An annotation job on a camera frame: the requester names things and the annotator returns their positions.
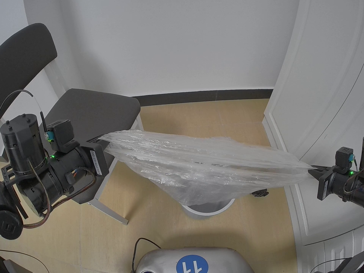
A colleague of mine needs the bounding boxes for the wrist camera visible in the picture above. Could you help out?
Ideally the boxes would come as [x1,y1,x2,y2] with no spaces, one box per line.
[335,147,356,176]
[45,120,81,154]

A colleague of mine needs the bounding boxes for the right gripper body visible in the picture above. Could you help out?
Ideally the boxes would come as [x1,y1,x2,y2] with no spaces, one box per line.
[317,171,364,203]

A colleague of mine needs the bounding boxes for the clear plastic bag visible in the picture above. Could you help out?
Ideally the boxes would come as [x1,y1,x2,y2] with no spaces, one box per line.
[98,129,313,207]

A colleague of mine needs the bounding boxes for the black cable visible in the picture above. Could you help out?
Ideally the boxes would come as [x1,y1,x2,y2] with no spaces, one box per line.
[0,89,47,133]
[131,238,162,273]

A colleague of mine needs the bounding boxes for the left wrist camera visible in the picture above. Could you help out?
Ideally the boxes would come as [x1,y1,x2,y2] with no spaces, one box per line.
[45,120,81,154]

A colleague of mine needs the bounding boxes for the white trash bin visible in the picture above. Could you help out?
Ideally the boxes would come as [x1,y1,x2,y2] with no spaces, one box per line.
[180,198,236,220]

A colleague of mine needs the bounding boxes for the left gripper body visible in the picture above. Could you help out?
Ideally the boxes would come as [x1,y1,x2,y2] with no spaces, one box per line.
[22,143,110,217]

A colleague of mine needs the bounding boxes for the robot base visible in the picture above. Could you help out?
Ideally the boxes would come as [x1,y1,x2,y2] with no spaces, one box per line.
[136,247,255,273]

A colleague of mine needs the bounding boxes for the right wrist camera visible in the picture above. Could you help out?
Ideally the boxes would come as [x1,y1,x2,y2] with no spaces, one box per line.
[335,147,356,176]

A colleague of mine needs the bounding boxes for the white panelled door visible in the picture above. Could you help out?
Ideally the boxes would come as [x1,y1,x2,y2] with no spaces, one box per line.
[262,0,364,247]

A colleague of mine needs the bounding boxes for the dark grey chair white legs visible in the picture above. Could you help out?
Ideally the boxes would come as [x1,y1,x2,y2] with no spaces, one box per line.
[0,23,154,225]

